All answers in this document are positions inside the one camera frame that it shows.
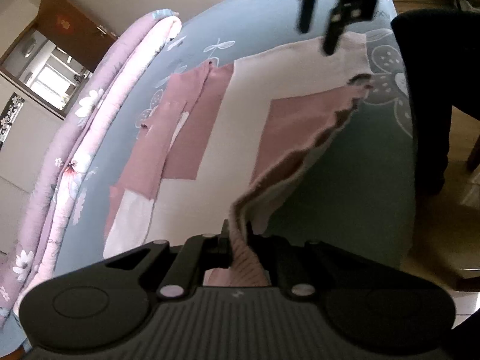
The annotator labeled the pink and white sweater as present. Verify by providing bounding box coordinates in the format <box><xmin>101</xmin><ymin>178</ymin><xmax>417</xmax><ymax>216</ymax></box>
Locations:
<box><xmin>103</xmin><ymin>32</ymin><xmax>376</xmax><ymax>289</ymax></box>

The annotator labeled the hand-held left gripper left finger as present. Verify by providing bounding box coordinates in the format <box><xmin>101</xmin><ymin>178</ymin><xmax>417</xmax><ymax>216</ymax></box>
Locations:
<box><xmin>106</xmin><ymin>219</ymin><xmax>233</xmax><ymax>301</ymax></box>

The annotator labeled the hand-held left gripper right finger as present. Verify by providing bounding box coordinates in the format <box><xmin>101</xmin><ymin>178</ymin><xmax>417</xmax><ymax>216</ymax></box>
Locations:
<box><xmin>245</xmin><ymin>223</ymin><xmax>371</xmax><ymax>301</ymax></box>

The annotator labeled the black patterned wall strip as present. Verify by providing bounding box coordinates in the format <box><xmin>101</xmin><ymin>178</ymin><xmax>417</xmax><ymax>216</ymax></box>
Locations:
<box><xmin>0</xmin><ymin>92</ymin><xmax>26</xmax><ymax>155</ymax></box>

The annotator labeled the person's black clothing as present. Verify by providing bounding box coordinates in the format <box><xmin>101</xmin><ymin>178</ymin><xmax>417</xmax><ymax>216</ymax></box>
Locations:
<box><xmin>390</xmin><ymin>7</ymin><xmax>480</xmax><ymax>198</ymax></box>

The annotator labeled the wooden framed doorway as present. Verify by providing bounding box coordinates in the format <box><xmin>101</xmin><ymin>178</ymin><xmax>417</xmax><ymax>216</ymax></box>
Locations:
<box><xmin>0</xmin><ymin>26</ymin><xmax>94</xmax><ymax>121</ymax></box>

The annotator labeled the pink floral quilt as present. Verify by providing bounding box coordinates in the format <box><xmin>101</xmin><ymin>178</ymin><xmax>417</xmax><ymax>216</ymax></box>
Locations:
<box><xmin>0</xmin><ymin>9</ymin><xmax>184</xmax><ymax>327</ymax></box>

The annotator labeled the brown wooden door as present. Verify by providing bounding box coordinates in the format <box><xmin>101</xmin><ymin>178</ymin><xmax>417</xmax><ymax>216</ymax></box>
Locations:
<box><xmin>35</xmin><ymin>0</ymin><xmax>120</xmax><ymax>73</ymax></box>

